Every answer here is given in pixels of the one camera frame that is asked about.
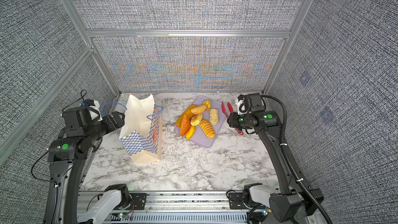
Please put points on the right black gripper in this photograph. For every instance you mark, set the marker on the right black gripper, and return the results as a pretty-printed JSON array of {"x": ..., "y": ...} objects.
[{"x": 234, "y": 121}]

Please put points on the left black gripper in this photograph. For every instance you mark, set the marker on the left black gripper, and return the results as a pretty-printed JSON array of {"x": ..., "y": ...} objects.
[{"x": 113, "y": 125}]

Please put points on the red kitchen tongs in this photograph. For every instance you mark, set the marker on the red kitchen tongs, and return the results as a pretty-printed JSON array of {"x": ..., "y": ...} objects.
[{"x": 227, "y": 110}]

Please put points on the blue checkered paper bag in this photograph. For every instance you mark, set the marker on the blue checkered paper bag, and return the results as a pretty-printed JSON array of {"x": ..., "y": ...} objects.
[{"x": 140, "y": 138}]

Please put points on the pale rectangular scored bread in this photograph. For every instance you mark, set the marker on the pale rectangular scored bread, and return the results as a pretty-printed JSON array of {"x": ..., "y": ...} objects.
[{"x": 213, "y": 116}]

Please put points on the dark orange oval bread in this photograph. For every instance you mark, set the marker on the dark orange oval bread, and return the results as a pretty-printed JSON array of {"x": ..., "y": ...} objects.
[{"x": 185, "y": 126}]

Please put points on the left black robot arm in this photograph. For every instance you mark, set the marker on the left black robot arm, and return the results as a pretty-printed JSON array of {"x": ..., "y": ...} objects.
[{"x": 67, "y": 158}]

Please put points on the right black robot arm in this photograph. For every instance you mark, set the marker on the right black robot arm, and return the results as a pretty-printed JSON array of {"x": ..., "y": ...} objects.
[{"x": 296, "y": 198}]

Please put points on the ridged yellow spiral bread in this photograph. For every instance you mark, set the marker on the ridged yellow spiral bread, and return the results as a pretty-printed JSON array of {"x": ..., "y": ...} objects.
[{"x": 207, "y": 129}]

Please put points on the small yellow croissant bread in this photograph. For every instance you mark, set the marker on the small yellow croissant bread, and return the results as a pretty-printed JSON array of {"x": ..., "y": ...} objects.
[{"x": 207, "y": 104}]

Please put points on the golden oval bread roll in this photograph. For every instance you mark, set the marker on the golden oval bread roll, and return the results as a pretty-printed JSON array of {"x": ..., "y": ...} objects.
[{"x": 199, "y": 109}]

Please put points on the long orange baguette bread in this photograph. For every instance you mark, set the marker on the long orange baguette bread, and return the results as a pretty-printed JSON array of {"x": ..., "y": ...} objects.
[{"x": 187, "y": 113}]

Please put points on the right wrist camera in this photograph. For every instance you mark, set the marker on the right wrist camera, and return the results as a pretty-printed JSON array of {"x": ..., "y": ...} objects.
[{"x": 250, "y": 103}]

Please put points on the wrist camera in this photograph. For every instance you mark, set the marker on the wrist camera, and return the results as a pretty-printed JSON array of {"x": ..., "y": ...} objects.
[
  {"x": 86, "y": 114},
  {"x": 250, "y": 103}
]

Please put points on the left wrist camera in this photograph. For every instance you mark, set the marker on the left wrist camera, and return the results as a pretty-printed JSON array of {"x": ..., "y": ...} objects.
[{"x": 86, "y": 114}]

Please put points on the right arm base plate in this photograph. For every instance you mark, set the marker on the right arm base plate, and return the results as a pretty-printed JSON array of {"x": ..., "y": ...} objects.
[{"x": 236, "y": 200}]

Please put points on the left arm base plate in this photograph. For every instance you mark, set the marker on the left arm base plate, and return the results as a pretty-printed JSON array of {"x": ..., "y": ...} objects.
[{"x": 137, "y": 202}]

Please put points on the aluminium front rail frame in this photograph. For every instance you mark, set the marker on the aluminium front rail frame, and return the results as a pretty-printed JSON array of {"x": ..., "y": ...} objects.
[{"x": 189, "y": 201}]

